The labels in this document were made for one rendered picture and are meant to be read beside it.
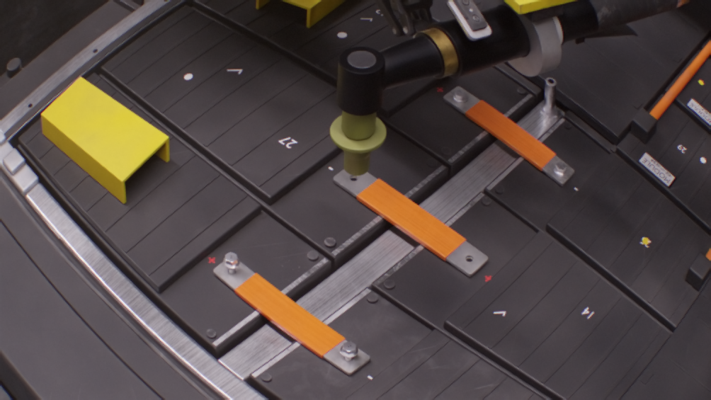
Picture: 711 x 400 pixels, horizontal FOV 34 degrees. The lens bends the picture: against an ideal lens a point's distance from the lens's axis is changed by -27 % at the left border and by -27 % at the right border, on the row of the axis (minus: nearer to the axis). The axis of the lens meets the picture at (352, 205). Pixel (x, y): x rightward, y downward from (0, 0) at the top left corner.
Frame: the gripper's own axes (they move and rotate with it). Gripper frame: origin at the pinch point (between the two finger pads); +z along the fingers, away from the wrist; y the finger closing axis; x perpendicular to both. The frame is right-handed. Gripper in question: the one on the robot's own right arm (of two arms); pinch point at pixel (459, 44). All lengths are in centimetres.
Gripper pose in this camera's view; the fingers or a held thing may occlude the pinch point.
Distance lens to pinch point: 113.6
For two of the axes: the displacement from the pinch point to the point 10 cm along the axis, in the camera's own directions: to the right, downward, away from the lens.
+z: 4.4, 8.9, -1.2
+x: -8.5, 3.7, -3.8
